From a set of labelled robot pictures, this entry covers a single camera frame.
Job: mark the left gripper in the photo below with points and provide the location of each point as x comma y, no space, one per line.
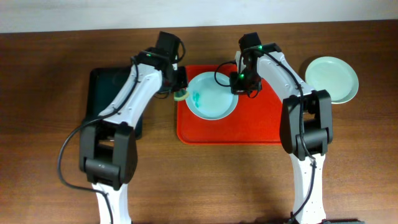
181,83

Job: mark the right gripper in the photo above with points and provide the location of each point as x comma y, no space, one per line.
244,88

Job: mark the green yellow sponge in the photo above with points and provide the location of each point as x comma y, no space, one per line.
181,95

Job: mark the pale blue plate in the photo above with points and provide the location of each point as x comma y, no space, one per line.
210,96

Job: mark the pale green plate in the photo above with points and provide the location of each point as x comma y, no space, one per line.
335,76

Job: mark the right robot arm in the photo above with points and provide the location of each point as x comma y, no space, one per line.
306,126

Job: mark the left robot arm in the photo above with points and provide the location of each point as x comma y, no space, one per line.
108,152

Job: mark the black rectangular tray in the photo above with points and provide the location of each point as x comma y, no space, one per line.
104,85

